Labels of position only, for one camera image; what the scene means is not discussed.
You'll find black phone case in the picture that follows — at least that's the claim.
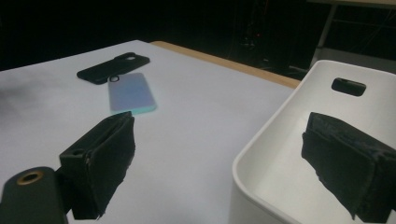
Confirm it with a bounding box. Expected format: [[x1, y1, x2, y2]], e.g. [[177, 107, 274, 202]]
[[76, 51, 151, 86]]

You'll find iridescent phone case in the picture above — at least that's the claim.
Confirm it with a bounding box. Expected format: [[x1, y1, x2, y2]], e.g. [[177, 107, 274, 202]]
[[107, 72, 158, 116]]

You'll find dark equipment rack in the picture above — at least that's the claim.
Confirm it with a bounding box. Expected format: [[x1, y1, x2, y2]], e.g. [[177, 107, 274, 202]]
[[230, 0, 300, 78]]

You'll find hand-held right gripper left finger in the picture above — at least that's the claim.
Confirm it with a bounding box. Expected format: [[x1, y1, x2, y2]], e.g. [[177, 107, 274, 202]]
[[59, 111, 136, 220]]

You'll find white plastic bin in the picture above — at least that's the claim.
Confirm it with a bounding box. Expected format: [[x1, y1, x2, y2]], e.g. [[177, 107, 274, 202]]
[[228, 59, 396, 224]]

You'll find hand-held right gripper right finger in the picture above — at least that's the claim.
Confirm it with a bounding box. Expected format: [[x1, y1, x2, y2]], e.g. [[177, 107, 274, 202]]
[[301, 111, 396, 224]]

